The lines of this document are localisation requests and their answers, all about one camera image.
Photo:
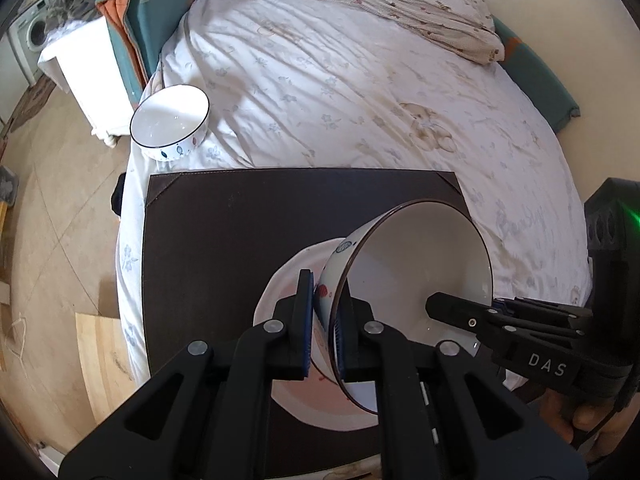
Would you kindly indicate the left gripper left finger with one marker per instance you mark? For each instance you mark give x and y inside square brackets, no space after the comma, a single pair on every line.
[277,349]

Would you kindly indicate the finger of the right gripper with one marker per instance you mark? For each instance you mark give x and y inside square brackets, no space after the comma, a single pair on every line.
[464,321]
[544,312]

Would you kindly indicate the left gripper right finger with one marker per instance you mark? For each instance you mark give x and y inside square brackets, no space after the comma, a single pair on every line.
[366,350]

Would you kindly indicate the large white bowl black rim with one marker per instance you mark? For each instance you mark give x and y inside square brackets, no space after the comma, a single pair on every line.
[394,263]

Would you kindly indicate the person's right hand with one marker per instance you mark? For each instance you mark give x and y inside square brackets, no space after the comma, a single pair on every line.
[564,418]

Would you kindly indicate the black rectangular mat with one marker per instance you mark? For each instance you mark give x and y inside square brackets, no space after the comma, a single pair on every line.
[211,240]

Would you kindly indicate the wooden board on floor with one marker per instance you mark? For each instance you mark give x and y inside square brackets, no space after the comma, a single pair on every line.
[104,363]

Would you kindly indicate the teal mattress edge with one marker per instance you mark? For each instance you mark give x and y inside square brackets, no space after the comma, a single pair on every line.
[534,77]

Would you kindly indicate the small white fish bowl far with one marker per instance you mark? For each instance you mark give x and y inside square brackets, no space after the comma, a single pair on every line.
[171,123]

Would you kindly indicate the white floral bed sheet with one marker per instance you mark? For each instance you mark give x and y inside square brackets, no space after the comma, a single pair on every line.
[319,83]

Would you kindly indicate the white bedside cabinet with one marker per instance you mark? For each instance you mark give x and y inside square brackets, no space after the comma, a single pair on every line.
[79,59]

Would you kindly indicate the teal orange folded blanket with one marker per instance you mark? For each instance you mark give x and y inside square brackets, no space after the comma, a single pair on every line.
[138,30]

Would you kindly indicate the white washing machine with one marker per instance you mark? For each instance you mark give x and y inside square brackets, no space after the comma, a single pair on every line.
[28,37]

